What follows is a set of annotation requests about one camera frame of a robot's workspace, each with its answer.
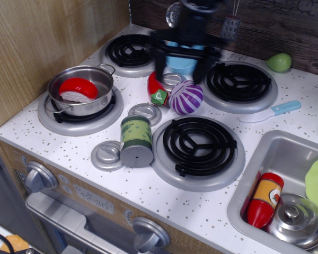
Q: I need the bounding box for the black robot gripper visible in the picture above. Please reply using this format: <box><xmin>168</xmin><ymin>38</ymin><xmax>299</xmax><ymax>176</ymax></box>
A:
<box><xmin>149</xmin><ymin>1</ymin><xmax>223</xmax><ymax>84</ymax></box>

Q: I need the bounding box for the red and white toy sushi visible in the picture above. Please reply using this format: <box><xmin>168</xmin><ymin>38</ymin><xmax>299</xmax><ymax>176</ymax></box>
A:
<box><xmin>58</xmin><ymin>77</ymin><xmax>99</xmax><ymax>103</ymax></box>

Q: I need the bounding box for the small steel pan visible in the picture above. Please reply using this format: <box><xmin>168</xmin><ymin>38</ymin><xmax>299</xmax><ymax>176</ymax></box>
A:
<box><xmin>45</xmin><ymin>64</ymin><xmax>116</xmax><ymax>116</ymax></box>

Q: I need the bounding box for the light blue plastic bowl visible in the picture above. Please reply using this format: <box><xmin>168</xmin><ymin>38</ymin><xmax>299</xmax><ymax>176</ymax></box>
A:
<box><xmin>166</xmin><ymin>42</ymin><xmax>204</xmax><ymax>75</ymax></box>

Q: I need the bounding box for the grey stove top knob upper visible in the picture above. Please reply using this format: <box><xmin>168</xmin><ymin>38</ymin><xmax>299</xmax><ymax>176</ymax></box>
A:
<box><xmin>160</xmin><ymin>73</ymin><xmax>187</xmax><ymax>93</ymax></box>

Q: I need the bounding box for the grey stove knob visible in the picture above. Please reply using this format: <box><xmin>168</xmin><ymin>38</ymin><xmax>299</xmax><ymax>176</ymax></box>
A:
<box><xmin>128</xmin><ymin>103</ymin><xmax>162</xmax><ymax>126</ymax></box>
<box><xmin>160</xmin><ymin>73</ymin><xmax>187</xmax><ymax>93</ymax></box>
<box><xmin>91</xmin><ymin>141</ymin><xmax>124</xmax><ymax>171</ymax></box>

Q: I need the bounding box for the red toy chili pepper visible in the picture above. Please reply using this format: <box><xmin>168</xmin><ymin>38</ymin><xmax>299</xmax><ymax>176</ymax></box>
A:
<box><xmin>147</xmin><ymin>71</ymin><xmax>169</xmax><ymax>106</ymax></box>

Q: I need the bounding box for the purple striped toy onion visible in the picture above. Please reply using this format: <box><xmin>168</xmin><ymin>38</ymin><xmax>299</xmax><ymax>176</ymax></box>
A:
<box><xmin>169</xmin><ymin>80</ymin><xmax>204</xmax><ymax>115</ymax></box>

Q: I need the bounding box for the hanging steel skimmer spoon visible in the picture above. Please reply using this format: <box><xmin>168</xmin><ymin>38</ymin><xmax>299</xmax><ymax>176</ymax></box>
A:
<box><xmin>165</xmin><ymin>2</ymin><xmax>181</xmax><ymax>28</ymax></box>

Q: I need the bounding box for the back left black burner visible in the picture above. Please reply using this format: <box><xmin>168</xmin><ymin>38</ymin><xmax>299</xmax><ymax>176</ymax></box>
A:
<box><xmin>100</xmin><ymin>34</ymin><xmax>155</xmax><ymax>78</ymax></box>

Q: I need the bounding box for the black burner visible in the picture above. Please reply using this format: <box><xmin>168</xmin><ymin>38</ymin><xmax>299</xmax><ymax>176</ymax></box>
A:
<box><xmin>100</xmin><ymin>34</ymin><xmax>155</xmax><ymax>78</ymax></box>
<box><xmin>38</xmin><ymin>86</ymin><xmax>123</xmax><ymax>137</ymax></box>
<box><xmin>152</xmin><ymin>116</ymin><xmax>245</xmax><ymax>192</ymax></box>
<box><xmin>199</xmin><ymin>61</ymin><xmax>278</xmax><ymax>114</ymax></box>

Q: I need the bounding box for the grey stove top knob middle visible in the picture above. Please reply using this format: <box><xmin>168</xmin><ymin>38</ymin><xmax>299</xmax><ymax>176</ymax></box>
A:
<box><xmin>128</xmin><ymin>103</ymin><xmax>162</xmax><ymax>126</ymax></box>

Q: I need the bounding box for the hanging steel slotted spatula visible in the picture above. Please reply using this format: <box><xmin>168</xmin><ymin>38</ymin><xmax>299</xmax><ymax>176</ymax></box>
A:
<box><xmin>219</xmin><ymin>0</ymin><xmax>241</xmax><ymax>42</ymax></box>

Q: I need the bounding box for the back right black burner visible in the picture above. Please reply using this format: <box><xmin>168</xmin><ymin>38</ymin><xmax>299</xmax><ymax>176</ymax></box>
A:
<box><xmin>199</xmin><ymin>61</ymin><xmax>278</xmax><ymax>114</ymax></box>

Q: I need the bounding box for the front right black burner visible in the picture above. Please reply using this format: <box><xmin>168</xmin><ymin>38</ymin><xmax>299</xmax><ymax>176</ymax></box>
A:
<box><xmin>152</xmin><ymin>116</ymin><xmax>245</xmax><ymax>192</ymax></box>

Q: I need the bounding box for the front left black burner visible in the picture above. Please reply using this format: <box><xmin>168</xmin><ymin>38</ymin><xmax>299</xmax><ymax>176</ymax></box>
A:
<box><xmin>38</xmin><ymin>86</ymin><xmax>123</xmax><ymax>137</ymax></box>

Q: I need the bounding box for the green toy pear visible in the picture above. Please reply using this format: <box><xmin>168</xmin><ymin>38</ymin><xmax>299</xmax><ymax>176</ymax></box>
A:
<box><xmin>266</xmin><ymin>53</ymin><xmax>292</xmax><ymax>72</ymax></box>

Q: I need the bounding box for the green labelled toy can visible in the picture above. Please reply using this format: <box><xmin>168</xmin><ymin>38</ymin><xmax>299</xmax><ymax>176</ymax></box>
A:
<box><xmin>120</xmin><ymin>115</ymin><xmax>154</xmax><ymax>168</ymax></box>

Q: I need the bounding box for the grey stove top knob lower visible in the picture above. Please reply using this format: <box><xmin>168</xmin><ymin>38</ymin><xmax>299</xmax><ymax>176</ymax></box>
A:
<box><xmin>91</xmin><ymin>141</ymin><xmax>124</xmax><ymax>171</ymax></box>

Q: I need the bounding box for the steel toy sink basin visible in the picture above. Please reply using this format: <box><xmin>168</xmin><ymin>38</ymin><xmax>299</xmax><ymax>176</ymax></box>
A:
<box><xmin>227</xmin><ymin>131</ymin><xmax>318</xmax><ymax>253</ymax></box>

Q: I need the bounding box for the red toy ketchup bottle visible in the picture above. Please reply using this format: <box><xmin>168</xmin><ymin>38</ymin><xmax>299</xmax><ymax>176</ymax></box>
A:
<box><xmin>247</xmin><ymin>173</ymin><xmax>284</xmax><ymax>229</ymax></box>

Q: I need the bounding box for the grey oven knob right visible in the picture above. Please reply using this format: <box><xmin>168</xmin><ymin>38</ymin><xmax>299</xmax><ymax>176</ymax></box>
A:
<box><xmin>132</xmin><ymin>216</ymin><xmax>171</xmax><ymax>253</ymax></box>

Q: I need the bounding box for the grey oven knob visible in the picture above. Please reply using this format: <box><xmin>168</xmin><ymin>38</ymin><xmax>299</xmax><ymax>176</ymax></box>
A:
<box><xmin>25</xmin><ymin>161</ymin><xmax>58</xmax><ymax>193</ymax></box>
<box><xmin>132</xmin><ymin>216</ymin><xmax>171</xmax><ymax>253</ymax></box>

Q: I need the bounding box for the grey oven knob left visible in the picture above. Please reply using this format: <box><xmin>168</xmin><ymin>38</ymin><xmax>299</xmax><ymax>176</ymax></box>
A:
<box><xmin>25</xmin><ymin>161</ymin><xmax>58</xmax><ymax>193</ymax></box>

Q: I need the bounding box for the steel pot lid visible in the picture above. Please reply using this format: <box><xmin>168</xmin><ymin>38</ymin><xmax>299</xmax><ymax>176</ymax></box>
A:
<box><xmin>264</xmin><ymin>193</ymin><xmax>318</xmax><ymax>250</ymax></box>

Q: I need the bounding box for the orange object bottom left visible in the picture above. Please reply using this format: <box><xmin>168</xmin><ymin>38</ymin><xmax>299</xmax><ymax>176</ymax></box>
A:
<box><xmin>5</xmin><ymin>235</ymin><xmax>30</xmax><ymax>252</ymax></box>

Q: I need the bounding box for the toy knife blue handle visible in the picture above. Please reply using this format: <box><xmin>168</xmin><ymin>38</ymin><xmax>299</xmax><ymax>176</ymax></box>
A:
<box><xmin>239</xmin><ymin>101</ymin><xmax>302</xmax><ymax>123</ymax></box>

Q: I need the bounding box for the grey oven door handle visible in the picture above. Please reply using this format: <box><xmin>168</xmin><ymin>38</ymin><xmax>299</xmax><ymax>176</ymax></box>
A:
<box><xmin>25</xmin><ymin>193</ymin><xmax>137</xmax><ymax>253</ymax></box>

